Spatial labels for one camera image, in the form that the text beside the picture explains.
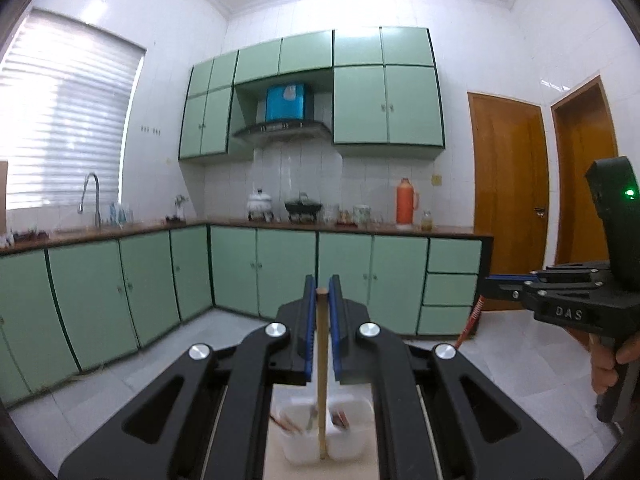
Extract black wok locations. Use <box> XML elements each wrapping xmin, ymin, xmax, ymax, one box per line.
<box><xmin>284</xmin><ymin>192</ymin><xmax>322</xmax><ymax>223</ymax></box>

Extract glass container on counter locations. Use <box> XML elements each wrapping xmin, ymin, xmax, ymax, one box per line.
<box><xmin>352</xmin><ymin>205</ymin><xmax>371</xmax><ymax>226</ymax></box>

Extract white plastic utensil holder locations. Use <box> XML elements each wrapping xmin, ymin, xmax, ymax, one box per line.
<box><xmin>270</xmin><ymin>394</ymin><xmax>374</xmax><ymax>466</ymax></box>

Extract white cooking pot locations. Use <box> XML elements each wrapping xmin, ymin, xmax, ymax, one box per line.
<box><xmin>246</xmin><ymin>188</ymin><xmax>274</xmax><ymax>222</ymax></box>

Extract black chopstick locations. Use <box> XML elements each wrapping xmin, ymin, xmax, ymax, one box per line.
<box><xmin>331</xmin><ymin>410</ymin><xmax>350</xmax><ymax>431</ymax></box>
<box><xmin>304</xmin><ymin>405</ymin><xmax>319</xmax><ymax>432</ymax></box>

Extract red-handled bamboo chopstick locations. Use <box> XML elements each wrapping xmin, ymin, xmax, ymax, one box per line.
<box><xmin>269</xmin><ymin>414</ymin><xmax>302</xmax><ymax>434</ymax></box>

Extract window blinds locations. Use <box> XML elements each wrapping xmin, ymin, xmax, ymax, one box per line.
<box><xmin>1</xmin><ymin>10</ymin><xmax>145</xmax><ymax>209</ymax></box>

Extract right human hand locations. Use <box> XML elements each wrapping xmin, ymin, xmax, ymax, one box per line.
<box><xmin>589</xmin><ymin>333</ymin><xmax>640</xmax><ymax>394</ymax></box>

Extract glass jar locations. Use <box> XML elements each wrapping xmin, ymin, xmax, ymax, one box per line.
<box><xmin>420</xmin><ymin>210</ymin><xmax>433</xmax><ymax>232</ymax></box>

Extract green kitchen cabinets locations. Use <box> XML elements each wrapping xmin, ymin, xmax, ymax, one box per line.
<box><xmin>178</xmin><ymin>26</ymin><xmax>446</xmax><ymax>164</ymax></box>
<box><xmin>1</xmin><ymin>223</ymin><xmax>492</xmax><ymax>405</ymax></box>

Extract brown wooden door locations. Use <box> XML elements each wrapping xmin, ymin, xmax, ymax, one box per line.
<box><xmin>466</xmin><ymin>91</ymin><xmax>551</xmax><ymax>312</ymax></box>
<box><xmin>551</xmin><ymin>77</ymin><xmax>618</xmax><ymax>264</ymax></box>

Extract range hood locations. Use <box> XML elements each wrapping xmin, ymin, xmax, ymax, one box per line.
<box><xmin>232</xmin><ymin>119</ymin><xmax>332</xmax><ymax>148</ymax></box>

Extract blue box on hood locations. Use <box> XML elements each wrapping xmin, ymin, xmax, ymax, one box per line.
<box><xmin>265</xmin><ymin>84</ymin><xmax>306</xmax><ymax>122</ymax></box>

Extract chrome sink faucet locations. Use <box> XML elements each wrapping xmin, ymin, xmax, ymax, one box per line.
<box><xmin>77</xmin><ymin>171</ymin><xmax>103</xmax><ymax>230</ymax></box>

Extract green lower kitchen cabinets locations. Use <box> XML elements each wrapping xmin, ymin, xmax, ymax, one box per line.
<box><xmin>1</xmin><ymin>223</ymin><xmax>492</xmax><ymax>405</ymax></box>

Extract orange thermos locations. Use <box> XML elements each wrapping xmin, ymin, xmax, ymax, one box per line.
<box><xmin>396</xmin><ymin>178</ymin><xmax>419</xmax><ymax>229</ymax></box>

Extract green upper kitchen cabinets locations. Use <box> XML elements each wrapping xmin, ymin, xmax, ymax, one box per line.
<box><xmin>178</xmin><ymin>26</ymin><xmax>446</xmax><ymax>164</ymax></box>

